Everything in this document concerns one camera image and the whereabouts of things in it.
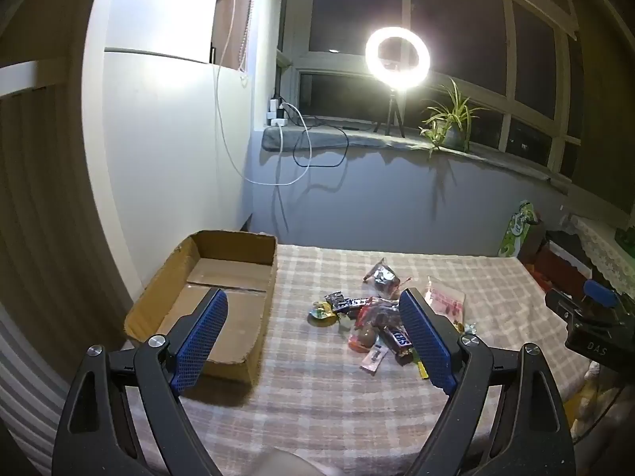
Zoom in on black cable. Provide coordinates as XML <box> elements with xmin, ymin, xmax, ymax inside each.
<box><xmin>292</xmin><ymin>116</ymin><xmax>350</xmax><ymax>168</ymax></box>

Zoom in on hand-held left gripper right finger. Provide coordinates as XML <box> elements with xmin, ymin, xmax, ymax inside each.
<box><xmin>398</xmin><ymin>288</ymin><xmax>579</xmax><ymax>476</ymax></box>

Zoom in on white cable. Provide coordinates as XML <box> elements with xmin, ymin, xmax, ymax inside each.
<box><xmin>214</xmin><ymin>0</ymin><xmax>313</xmax><ymax>186</ymax></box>

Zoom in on potted spider plant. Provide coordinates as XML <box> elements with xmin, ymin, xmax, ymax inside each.
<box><xmin>419</xmin><ymin>78</ymin><xmax>489</xmax><ymax>157</ymax></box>

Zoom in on brown chocolate bar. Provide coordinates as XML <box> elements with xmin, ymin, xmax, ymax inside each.
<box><xmin>379</xmin><ymin>324</ymin><xmax>415</xmax><ymax>365</ymax></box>

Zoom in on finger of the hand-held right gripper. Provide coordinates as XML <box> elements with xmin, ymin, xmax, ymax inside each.
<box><xmin>583</xmin><ymin>279</ymin><xmax>623</xmax><ymax>311</ymax></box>
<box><xmin>545</xmin><ymin>288</ymin><xmax>583</xmax><ymax>325</ymax></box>

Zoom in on yellow green candy packet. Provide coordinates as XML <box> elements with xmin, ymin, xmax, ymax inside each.
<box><xmin>308</xmin><ymin>302</ymin><xmax>338</xmax><ymax>327</ymax></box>

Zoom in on dark blue snack bar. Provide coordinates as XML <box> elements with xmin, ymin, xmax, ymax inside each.
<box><xmin>325</xmin><ymin>292</ymin><xmax>373</xmax><ymax>314</ymax></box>

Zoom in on grey windowsill mat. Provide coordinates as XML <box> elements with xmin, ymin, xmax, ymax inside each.
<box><xmin>262</xmin><ymin>125</ymin><xmax>571</xmax><ymax>194</ymax></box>

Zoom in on clear packet dark contents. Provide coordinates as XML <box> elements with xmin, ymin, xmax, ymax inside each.
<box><xmin>362</xmin><ymin>258</ymin><xmax>402</xmax><ymax>298</ymax></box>

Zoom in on clear bread packet pink print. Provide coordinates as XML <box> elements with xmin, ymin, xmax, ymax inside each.
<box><xmin>425</xmin><ymin>276</ymin><xmax>467</xmax><ymax>330</ymax></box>

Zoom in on white lace cloth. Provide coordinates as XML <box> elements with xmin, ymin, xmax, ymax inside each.
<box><xmin>570</xmin><ymin>214</ymin><xmax>635</xmax><ymax>293</ymax></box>

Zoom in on brown cardboard box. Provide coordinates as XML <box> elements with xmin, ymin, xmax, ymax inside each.
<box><xmin>123</xmin><ymin>229</ymin><xmax>279</xmax><ymax>386</ymax></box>

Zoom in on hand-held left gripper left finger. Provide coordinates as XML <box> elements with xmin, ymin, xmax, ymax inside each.
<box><xmin>52</xmin><ymin>288</ymin><xmax>229</xmax><ymax>476</ymax></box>

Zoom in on black tripod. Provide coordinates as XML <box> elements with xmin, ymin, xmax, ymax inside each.
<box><xmin>373</xmin><ymin>90</ymin><xmax>405</xmax><ymax>136</ymax></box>

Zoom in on ring light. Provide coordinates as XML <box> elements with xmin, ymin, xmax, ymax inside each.
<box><xmin>366</xmin><ymin>26</ymin><xmax>431</xmax><ymax>91</ymax></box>

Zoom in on dark red box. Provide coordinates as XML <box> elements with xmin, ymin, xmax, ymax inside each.
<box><xmin>533</xmin><ymin>230</ymin><xmax>593</xmax><ymax>283</ymax></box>

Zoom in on white cabinet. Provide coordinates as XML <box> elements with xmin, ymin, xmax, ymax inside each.
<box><xmin>82</xmin><ymin>0</ymin><xmax>279</xmax><ymax>308</ymax></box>

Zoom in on small pink packet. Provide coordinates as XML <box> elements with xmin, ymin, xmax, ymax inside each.
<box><xmin>360</xmin><ymin>344</ymin><xmax>389</xmax><ymax>372</ymax></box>

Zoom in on brown chocolate ball clear wrapper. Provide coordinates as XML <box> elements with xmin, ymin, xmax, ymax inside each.
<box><xmin>347</xmin><ymin>327</ymin><xmax>380</xmax><ymax>353</ymax></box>

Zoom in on green printed bag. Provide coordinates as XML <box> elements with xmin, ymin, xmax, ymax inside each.
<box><xmin>497</xmin><ymin>201</ymin><xmax>541</xmax><ymax>259</ymax></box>

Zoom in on pale yellow cloth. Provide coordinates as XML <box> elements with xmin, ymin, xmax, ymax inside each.
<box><xmin>570</xmin><ymin>362</ymin><xmax>635</xmax><ymax>444</ymax></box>

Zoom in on wooden shelf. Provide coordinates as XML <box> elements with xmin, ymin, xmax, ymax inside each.
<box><xmin>211</xmin><ymin>0</ymin><xmax>256</xmax><ymax>70</ymax></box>

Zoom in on white framed window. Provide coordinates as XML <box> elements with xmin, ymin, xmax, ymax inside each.
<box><xmin>278</xmin><ymin>0</ymin><xmax>596</xmax><ymax>184</ymax></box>

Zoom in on checkered blanket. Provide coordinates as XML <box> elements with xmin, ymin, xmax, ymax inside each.
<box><xmin>124</xmin><ymin>243</ymin><xmax>596</xmax><ymax>476</ymax></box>

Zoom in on white beaded cord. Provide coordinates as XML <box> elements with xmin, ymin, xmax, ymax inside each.
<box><xmin>238</xmin><ymin>0</ymin><xmax>256</xmax><ymax>85</ymax></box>

